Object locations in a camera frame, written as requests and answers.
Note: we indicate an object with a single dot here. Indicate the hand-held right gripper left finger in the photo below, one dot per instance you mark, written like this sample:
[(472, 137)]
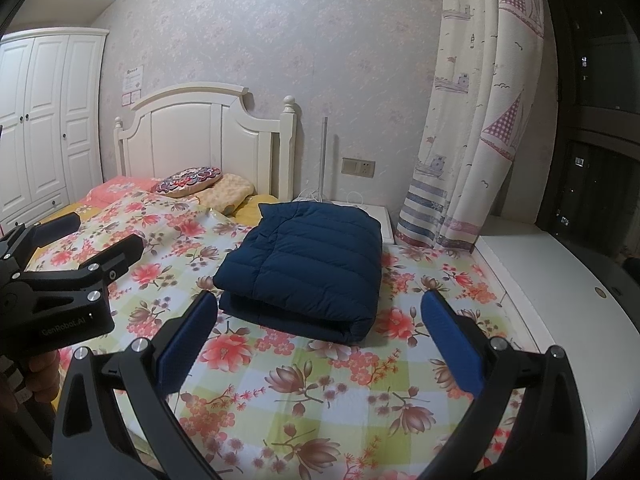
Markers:
[(187, 340)]

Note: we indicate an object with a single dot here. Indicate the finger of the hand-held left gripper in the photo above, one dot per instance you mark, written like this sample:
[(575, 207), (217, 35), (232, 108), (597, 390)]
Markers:
[(120, 255), (50, 232)]

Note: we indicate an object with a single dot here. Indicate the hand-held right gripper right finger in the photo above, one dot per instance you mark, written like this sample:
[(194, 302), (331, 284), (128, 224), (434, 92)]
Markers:
[(450, 345)]

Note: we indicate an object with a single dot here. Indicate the navy blue puffer jacket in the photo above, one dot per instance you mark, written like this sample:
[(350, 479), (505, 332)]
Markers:
[(300, 270)]

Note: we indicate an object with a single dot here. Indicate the person's left hand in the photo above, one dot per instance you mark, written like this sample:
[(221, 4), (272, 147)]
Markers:
[(45, 372)]

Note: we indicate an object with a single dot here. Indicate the yellow daisy bedsheet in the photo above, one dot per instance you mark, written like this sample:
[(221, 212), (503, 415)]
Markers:
[(85, 211)]

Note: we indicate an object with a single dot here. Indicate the pink floral pillow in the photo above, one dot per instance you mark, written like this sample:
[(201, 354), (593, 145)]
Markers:
[(120, 190)]

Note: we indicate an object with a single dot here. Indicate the round patterned cushion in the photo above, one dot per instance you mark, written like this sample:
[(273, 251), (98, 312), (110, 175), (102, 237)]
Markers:
[(187, 181)]

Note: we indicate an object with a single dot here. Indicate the white wardrobe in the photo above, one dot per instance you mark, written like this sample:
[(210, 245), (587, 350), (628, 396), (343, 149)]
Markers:
[(45, 125)]

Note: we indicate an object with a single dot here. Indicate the white bay window sill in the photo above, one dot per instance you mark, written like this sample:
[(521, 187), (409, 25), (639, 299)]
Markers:
[(565, 310)]

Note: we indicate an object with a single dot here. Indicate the cream patterned pillow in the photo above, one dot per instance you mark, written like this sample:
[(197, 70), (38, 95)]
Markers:
[(227, 192)]

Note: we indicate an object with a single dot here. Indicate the floral patchwork quilt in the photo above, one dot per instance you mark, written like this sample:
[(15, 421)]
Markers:
[(310, 385)]

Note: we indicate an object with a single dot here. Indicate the white wooden bed headboard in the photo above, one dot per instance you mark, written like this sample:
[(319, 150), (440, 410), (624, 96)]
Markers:
[(190, 140)]

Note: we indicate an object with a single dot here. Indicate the plain yellow pillow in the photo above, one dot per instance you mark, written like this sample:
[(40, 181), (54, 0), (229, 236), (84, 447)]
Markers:
[(250, 210)]

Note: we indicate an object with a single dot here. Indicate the white nightstand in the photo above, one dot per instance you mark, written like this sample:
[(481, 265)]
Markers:
[(384, 220)]

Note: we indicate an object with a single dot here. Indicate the white slim desk lamp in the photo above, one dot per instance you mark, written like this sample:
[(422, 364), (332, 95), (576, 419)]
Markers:
[(325, 160)]

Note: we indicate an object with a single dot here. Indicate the dark window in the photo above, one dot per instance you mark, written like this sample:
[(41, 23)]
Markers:
[(590, 160)]

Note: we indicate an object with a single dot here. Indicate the sailboat print curtain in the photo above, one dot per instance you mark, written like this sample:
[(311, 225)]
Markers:
[(465, 110)]

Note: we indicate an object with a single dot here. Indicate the white paper wall notice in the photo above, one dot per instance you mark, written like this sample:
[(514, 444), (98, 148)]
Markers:
[(133, 85)]

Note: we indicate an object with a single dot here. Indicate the beige wall socket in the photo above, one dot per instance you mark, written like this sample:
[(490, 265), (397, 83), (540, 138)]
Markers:
[(358, 167)]

